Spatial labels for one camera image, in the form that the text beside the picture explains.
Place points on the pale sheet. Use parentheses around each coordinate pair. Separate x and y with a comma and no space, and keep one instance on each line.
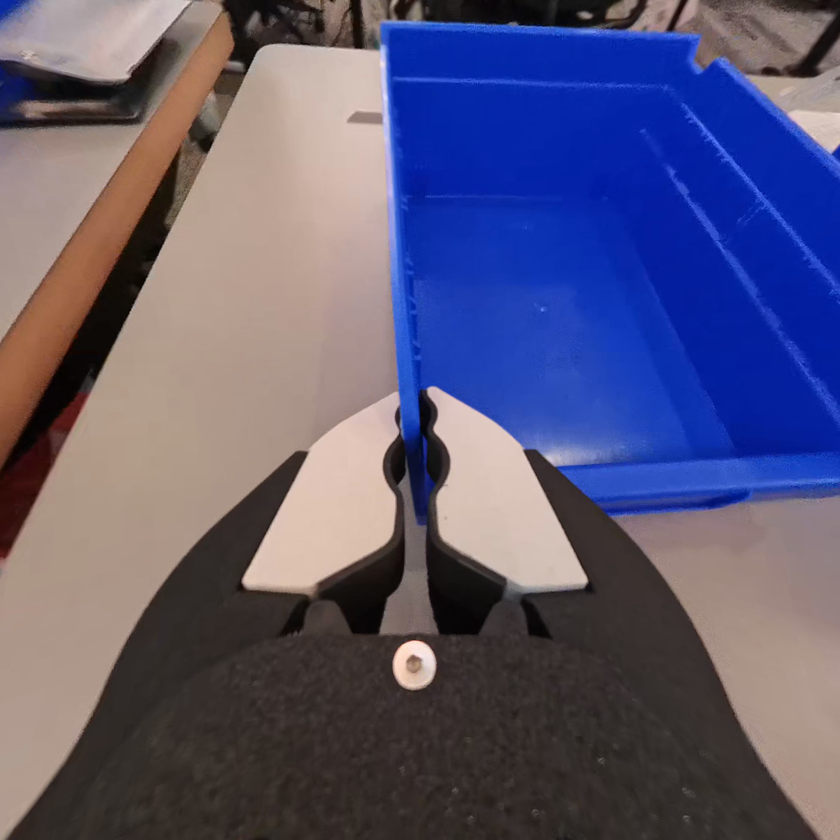
(85,39)

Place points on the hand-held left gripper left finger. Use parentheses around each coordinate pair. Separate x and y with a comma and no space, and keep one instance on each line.
(328,512)

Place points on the blue plastic bin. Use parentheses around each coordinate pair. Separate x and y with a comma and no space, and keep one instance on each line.
(558,295)

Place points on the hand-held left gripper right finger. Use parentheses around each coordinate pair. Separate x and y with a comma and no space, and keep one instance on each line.
(505,512)

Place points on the grey desk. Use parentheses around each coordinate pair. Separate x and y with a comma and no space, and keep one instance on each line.
(262,295)

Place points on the neighbouring desk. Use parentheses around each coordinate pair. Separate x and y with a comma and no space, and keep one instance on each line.
(65,216)

